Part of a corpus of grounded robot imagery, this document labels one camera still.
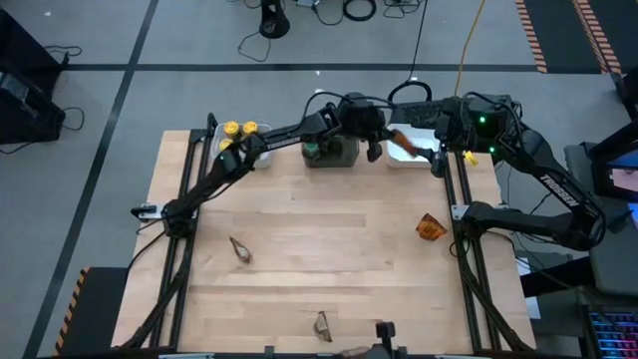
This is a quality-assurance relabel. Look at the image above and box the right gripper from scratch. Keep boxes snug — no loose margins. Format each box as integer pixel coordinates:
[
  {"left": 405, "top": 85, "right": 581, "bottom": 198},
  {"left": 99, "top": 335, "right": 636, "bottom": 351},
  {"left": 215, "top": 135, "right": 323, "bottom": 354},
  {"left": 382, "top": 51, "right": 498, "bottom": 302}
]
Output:
[{"left": 415, "top": 98, "right": 474, "bottom": 180}]

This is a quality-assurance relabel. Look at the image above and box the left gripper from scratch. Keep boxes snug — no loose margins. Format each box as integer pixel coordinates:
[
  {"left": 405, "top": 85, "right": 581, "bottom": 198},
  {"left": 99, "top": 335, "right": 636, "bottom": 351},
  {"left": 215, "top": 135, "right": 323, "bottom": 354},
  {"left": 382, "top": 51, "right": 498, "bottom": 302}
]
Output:
[{"left": 337, "top": 92, "right": 401, "bottom": 164}]

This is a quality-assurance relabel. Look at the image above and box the white plastic bin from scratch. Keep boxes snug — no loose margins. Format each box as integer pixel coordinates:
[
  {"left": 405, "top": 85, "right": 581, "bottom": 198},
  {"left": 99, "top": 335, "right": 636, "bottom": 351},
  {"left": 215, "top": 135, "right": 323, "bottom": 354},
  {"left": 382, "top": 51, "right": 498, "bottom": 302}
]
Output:
[
  {"left": 384, "top": 123, "right": 445, "bottom": 170},
  {"left": 208, "top": 123, "right": 273, "bottom": 170}
]

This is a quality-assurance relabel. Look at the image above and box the grey plastic bin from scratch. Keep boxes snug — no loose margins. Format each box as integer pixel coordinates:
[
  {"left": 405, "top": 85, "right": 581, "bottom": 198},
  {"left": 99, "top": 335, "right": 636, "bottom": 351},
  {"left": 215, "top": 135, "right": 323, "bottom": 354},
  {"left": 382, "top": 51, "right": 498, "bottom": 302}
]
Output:
[{"left": 301, "top": 134, "right": 361, "bottom": 170}]

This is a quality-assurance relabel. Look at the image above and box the black floor stand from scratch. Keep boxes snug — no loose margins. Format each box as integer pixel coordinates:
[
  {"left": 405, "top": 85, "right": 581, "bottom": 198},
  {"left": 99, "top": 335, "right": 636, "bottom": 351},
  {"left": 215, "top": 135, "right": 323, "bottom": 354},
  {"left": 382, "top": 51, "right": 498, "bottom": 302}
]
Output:
[{"left": 258, "top": 0, "right": 292, "bottom": 40}]

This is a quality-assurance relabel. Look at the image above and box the small black upright device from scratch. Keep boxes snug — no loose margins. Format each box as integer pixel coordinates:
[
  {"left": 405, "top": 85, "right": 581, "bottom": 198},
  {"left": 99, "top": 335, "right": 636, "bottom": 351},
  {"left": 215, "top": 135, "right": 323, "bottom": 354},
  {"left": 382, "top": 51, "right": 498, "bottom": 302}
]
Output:
[{"left": 375, "top": 321, "right": 398, "bottom": 359}]

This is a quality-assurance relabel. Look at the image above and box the long black aluminium crossbar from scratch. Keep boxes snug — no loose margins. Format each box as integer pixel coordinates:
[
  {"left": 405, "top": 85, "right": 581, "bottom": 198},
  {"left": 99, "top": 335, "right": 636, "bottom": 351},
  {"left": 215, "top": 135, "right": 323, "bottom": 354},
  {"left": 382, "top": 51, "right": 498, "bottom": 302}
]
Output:
[{"left": 188, "top": 128, "right": 463, "bottom": 140}]

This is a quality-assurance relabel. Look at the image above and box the black mat orange-striped edge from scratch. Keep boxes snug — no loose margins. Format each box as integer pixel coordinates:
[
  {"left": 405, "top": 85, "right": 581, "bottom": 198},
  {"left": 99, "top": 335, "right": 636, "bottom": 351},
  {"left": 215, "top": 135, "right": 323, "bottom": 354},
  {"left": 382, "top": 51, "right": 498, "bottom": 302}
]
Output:
[
  {"left": 53, "top": 265, "right": 130, "bottom": 358},
  {"left": 514, "top": 0, "right": 624, "bottom": 75}
]

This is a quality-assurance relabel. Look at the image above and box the computer monitor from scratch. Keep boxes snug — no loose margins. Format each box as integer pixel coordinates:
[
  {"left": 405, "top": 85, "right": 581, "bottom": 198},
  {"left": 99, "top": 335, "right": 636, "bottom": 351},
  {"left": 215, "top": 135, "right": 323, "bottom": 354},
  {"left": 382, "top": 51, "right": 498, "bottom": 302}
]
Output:
[{"left": 590, "top": 122, "right": 638, "bottom": 203}]

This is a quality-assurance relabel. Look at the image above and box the grey side desk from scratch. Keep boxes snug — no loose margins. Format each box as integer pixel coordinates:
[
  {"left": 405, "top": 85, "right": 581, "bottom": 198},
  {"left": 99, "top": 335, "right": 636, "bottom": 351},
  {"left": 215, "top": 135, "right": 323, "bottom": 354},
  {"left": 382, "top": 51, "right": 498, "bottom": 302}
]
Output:
[{"left": 564, "top": 142, "right": 638, "bottom": 298}]

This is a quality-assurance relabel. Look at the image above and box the rainbow backlit keyboard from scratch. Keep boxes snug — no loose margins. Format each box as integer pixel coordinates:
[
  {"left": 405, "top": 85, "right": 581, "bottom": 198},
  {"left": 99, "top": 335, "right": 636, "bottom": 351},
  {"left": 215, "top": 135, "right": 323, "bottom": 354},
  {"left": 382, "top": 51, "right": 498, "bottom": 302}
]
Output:
[{"left": 587, "top": 309, "right": 638, "bottom": 359}]

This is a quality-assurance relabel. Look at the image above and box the black equipment case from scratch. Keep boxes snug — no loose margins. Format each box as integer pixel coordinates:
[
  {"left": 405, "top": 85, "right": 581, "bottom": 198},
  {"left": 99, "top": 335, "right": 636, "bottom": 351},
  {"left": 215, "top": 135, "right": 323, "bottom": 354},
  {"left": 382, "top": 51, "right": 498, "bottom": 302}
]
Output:
[
  {"left": 0, "top": 69, "right": 67, "bottom": 146},
  {"left": 0, "top": 8, "right": 65, "bottom": 86}
]

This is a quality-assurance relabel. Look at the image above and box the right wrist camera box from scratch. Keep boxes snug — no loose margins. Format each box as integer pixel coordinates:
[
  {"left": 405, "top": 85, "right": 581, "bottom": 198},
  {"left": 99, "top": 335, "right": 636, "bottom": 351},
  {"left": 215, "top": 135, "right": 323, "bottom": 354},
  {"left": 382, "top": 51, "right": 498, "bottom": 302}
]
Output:
[{"left": 466, "top": 97, "right": 502, "bottom": 141}]

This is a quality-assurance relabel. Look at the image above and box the thick black looped cable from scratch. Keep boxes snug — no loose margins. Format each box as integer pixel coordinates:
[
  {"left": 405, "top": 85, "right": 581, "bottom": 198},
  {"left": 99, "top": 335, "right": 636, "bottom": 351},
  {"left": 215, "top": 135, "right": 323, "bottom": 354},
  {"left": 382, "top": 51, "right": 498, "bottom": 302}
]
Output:
[{"left": 387, "top": 0, "right": 434, "bottom": 112}]

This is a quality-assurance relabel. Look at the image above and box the yellow cable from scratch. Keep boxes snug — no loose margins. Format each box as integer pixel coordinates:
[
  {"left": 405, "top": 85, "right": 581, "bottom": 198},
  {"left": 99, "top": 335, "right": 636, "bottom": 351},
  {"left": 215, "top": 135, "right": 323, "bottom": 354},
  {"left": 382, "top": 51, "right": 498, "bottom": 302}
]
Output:
[{"left": 452, "top": 0, "right": 487, "bottom": 99}]

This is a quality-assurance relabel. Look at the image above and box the coiled black cable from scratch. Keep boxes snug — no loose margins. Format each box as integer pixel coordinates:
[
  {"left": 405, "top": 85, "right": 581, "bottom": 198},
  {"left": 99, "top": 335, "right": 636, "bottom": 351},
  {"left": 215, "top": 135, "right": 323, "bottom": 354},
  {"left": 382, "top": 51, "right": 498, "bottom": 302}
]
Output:
[{"left": 342, "top": 0, "right": 379, "bottom": 23}]

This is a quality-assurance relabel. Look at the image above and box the black aluminium side frame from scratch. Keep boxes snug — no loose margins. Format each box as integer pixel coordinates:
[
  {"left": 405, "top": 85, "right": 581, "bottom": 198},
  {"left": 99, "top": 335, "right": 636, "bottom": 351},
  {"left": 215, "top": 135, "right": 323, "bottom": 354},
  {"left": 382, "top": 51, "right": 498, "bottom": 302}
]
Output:
[
  {"left": 119, "top": 112, "right": 220, "bottom": 350},
  {"left": 443, "top": 149, "right": 534, "bottom": 353}
]

